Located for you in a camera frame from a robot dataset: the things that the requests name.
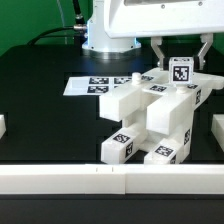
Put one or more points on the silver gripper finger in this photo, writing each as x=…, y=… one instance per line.
x=207, y=41
x=156, y=43

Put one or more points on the white part at edge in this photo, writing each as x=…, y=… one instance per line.
x=218, y=129
x=2, y=126

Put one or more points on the white tagged cube block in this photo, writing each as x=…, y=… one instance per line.
x=180, y=72

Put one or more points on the white part at right edge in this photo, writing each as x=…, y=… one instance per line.
x=218, y=129

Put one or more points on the white chair seat part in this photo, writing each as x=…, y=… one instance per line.
x=181, y=135

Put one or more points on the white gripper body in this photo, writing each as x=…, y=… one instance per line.
x=149, y=18

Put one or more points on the white chair back frame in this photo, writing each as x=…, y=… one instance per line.
x=165, y=106

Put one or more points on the white front rail fixture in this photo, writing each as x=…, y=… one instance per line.
x=111, y=179

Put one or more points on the white part at left edge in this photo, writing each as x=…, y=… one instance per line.
x=2, y=126

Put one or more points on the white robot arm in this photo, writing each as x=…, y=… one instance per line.
x=100, y=43

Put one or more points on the white sheet with four tags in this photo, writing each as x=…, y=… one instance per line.
x=92, y=85

